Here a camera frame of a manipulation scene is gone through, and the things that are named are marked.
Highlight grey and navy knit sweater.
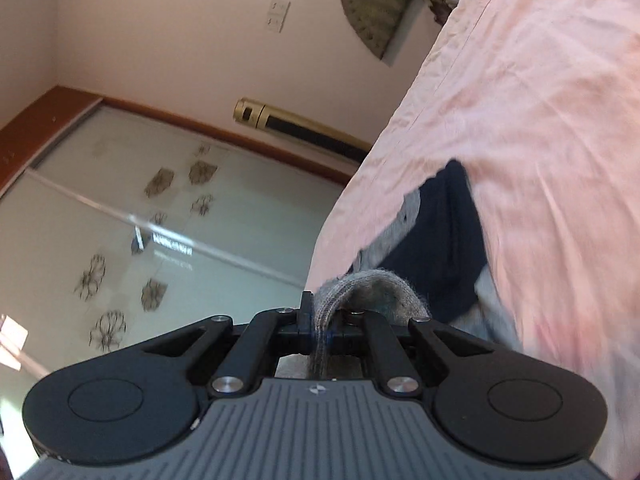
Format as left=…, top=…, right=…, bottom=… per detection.
left=307, top=159, right=523, bottom=378

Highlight glass sliding wardrobe door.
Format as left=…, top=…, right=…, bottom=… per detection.
left=0, top=104, right=346, bottom=480

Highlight gold tower air conditioner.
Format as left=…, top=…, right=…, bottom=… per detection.
left=233, top=98, right=372, bottom=164

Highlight pink bed sheet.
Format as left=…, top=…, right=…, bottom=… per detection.
left=307, top=0, right=639, bottom=479

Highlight brown wooden door frame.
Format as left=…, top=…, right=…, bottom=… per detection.
left=1, top=86, right=357, bottom=193

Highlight white wall socket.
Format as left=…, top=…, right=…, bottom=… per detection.
left=265, top=0, right=291, bottom=34

